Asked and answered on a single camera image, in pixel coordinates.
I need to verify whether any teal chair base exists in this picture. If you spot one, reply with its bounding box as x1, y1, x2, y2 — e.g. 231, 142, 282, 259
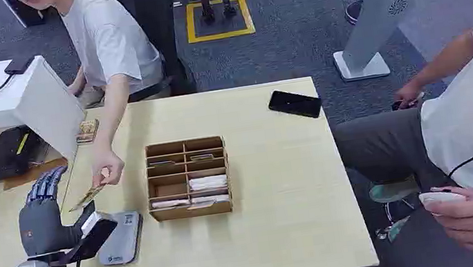
367, 175, 427, 246

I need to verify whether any small black handheld object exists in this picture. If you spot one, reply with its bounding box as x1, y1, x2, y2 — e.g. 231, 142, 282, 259
389, 92, 427, 113

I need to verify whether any black smartphone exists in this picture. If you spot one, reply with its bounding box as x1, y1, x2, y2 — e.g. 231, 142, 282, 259
266, 84, 325, 125

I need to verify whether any upright card in box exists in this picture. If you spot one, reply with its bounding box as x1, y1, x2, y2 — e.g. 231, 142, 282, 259
189, 152, 216, 164

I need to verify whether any yellowish printed card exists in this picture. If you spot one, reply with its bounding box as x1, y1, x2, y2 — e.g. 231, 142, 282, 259
66, 182, 112, 214

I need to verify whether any seated person in white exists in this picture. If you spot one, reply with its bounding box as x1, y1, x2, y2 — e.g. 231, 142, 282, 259
14, 0, 173, 118

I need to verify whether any small black device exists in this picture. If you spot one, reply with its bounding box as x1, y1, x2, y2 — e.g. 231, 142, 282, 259
2, 55, 39, 77

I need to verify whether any wooden card box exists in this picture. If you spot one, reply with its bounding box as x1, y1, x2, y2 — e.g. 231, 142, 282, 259
140, 134, 236, 224

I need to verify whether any stack of printed cards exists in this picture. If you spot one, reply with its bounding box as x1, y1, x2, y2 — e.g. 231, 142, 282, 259
74, 118, 103, 145

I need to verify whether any watch person's right hand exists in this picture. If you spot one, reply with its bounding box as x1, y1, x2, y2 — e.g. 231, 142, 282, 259
391, 78, 428, 111

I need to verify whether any grey card reader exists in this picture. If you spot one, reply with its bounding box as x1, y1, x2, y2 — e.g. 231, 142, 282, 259
93, 209, 149, 267

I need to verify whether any person with wristwatch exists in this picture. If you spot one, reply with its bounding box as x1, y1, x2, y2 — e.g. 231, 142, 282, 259
315, 0, 473, 267

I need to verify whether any dark round floor object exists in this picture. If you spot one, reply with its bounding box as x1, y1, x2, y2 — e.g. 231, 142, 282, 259
342, 0, 367, 27

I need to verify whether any white monitor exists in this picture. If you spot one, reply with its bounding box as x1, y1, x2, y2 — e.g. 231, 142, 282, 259
0, 49, 93, 172

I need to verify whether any white handheld controller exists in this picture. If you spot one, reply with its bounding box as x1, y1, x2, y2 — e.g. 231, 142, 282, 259
418, 187, 469, 220

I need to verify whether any seated person's hand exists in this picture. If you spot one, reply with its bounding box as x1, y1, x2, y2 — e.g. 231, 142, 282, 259
88, 147, 128, 190

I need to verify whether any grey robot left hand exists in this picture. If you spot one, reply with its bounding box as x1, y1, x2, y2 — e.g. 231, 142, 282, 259
11, 161, 102, 260

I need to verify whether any black desktop printer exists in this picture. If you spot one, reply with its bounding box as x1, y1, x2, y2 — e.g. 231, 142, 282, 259
0, 122, 52, 182

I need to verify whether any white kiosk stand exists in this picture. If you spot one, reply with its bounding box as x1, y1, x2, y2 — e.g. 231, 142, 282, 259
325, 0, 435, 85

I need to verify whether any white card stack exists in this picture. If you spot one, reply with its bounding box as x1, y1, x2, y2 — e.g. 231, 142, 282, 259
190, 192, 231, 206
188, 174, 229, 192
151, 196, 192, 210

